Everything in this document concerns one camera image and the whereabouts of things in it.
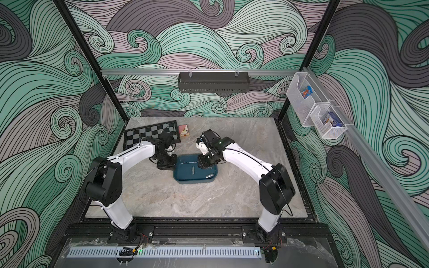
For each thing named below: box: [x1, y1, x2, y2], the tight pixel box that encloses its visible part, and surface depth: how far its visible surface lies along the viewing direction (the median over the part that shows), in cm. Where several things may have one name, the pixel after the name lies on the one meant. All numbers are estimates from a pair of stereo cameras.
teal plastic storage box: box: [173, 154, 218, 184], surface depth 93 cm
